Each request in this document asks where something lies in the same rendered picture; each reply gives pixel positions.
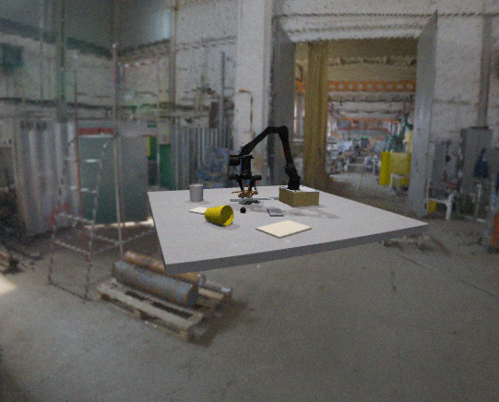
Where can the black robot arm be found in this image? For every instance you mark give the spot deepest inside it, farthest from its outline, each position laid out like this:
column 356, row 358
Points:
column 294, row 181

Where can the yellow cup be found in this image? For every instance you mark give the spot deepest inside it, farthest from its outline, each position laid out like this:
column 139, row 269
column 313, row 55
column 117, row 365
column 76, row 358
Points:
column 222, row 215

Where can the white flat square plate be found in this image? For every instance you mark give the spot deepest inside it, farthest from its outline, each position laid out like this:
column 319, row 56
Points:
column 199, row 210

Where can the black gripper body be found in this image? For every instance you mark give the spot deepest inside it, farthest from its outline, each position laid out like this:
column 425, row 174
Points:
column 253, row 178

